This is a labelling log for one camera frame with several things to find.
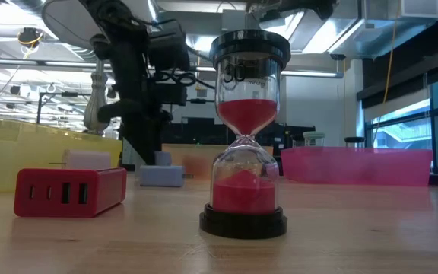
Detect black equipment cabinet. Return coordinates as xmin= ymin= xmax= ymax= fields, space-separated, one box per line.
xmin=161 ymin=116 xmax=317 ymax=148

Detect black ceiling device yellow cable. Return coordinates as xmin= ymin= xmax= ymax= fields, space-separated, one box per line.
xmin=17 ymin=27 xmax=45 ymax=49

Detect grey cloth cover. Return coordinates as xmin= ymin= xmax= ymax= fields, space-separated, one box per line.
xmin=121 ymin=135 xmax=144 ymax=167

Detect orange translucent plastic bin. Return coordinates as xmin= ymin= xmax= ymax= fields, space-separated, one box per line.
xmin=161 ymin=143 xmax=275 ymax=180

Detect pink wall charger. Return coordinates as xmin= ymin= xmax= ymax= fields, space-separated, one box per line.
xmin=47 ymin=148 xmax=113 ymax=170

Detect black hourglass white sand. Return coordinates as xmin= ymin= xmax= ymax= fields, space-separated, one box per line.
xmin=343 ymin=135 xmax=367 ymax=149

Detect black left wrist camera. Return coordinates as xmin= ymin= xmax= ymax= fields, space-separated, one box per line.
xmin=147 ymin=19 xmax=192 ymax=107

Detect grey ceiling box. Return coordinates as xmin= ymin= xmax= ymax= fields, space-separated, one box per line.
xmin=221 ymin=9 xmax=249 ymax=32

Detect silver ceiling duct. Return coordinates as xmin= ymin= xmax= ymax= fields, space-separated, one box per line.
xmin=259 ymin=0 xmax=438 ymax=60

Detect black hourglass red sand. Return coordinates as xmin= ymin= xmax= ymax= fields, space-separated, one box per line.
xmin=198 ymin=29 xmax=292 ymax=241

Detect pink-red translucent plastic bin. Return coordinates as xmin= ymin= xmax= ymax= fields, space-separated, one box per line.
xmin=281 ymin=146 xmax=434 ymax=188

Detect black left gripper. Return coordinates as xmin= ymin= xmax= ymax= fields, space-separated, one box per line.
xmin=96 ymin=33 xmax=171 ymax=166

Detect red multiport USB charger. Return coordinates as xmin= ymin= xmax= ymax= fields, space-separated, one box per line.
xmin=13 ymin=167 xmax=128 ymax=219

